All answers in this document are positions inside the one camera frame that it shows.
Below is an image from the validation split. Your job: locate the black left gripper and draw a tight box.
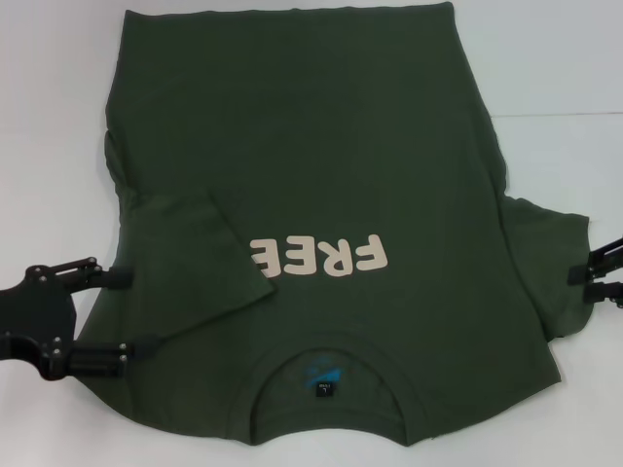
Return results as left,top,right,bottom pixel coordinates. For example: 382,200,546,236
0,254,160,381

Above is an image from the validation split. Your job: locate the dark green FREE T-shirt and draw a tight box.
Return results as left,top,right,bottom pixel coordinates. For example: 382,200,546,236
72,1,594,438

